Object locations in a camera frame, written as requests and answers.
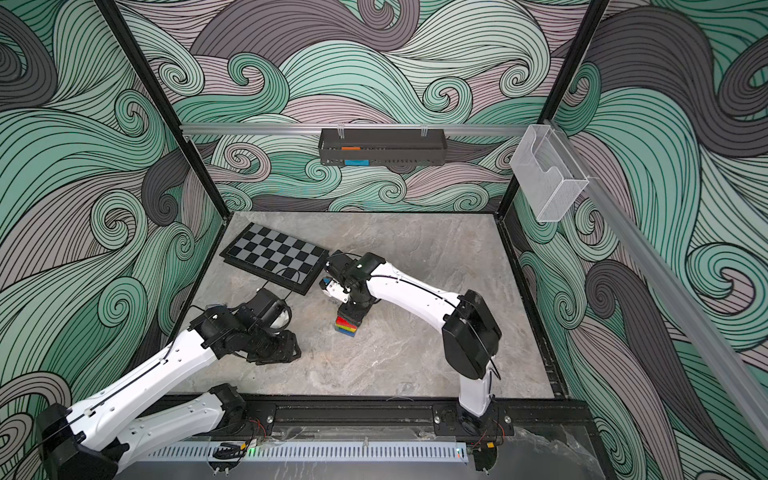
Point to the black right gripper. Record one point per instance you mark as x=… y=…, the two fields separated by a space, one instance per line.
x=356 y=312

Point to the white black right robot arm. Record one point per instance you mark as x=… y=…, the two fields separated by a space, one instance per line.
x=470 y=334

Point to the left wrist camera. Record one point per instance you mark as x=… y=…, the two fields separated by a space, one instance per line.
x=266 y=311

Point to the clear plastic wall bin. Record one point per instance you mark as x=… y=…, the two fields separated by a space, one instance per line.
x=548 y=171

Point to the black grey chessboard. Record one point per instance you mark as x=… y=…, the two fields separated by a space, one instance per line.
x=279 y=258

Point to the black wall tray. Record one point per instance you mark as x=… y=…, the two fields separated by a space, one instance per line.
x=382 y=147

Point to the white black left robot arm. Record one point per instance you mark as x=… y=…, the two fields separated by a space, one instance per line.
x=100 y=436

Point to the white slotted cable duct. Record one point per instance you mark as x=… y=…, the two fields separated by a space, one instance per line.
x=314 y=451

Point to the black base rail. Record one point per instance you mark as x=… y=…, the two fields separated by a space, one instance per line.
x=280 y=416

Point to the red lego brick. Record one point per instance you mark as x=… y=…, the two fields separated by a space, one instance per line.
x=341 y=321

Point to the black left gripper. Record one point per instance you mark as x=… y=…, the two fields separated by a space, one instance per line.
x=285 y=352

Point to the small yellow lego brick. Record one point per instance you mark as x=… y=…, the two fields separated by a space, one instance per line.
x=344 y=327

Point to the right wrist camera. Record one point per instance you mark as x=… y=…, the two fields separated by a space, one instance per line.
x=334 y=284

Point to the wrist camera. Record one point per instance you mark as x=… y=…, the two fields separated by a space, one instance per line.
x=266 y=311
x=334 y=284

